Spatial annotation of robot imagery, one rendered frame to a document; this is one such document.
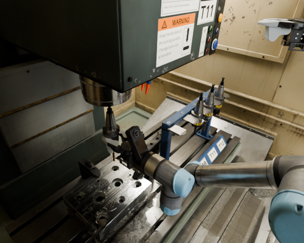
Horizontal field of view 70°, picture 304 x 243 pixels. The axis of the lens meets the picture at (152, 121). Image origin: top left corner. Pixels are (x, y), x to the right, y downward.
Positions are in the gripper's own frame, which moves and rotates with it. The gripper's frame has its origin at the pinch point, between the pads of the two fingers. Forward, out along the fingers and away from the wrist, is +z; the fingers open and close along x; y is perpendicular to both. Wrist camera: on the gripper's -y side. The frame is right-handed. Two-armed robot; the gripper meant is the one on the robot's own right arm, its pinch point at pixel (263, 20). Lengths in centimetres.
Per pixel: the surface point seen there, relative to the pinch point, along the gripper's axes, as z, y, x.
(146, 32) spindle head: 30.3, -0.4, -29.5
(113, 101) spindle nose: 41, 22, -21
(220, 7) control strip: 13.2, -2.8, -0.4
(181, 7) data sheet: 24.2, -4.3, -19.0
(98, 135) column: 72, 78, 30
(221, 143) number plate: -5, 70, 27
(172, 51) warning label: 25.3, 5.5, -21.0
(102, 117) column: 71, 68, 36
